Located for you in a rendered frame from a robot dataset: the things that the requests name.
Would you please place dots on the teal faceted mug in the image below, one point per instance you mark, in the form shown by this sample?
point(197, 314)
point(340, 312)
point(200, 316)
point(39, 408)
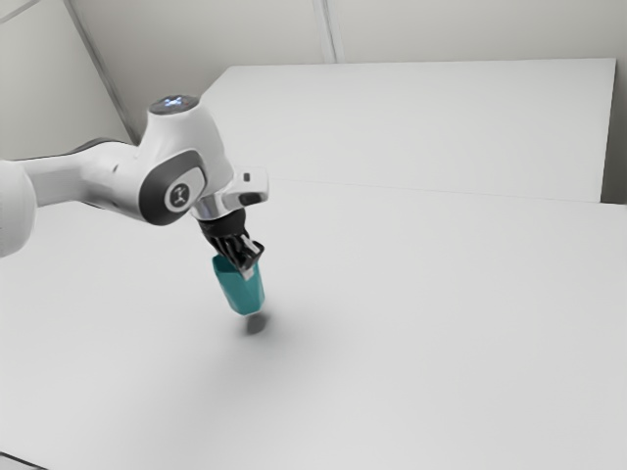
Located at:
point(239, 289)

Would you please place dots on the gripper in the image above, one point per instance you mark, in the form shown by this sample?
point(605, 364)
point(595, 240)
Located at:
point(224, 231)

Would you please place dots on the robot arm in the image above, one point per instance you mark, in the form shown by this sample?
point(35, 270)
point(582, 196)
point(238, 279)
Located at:
point(176, 147)

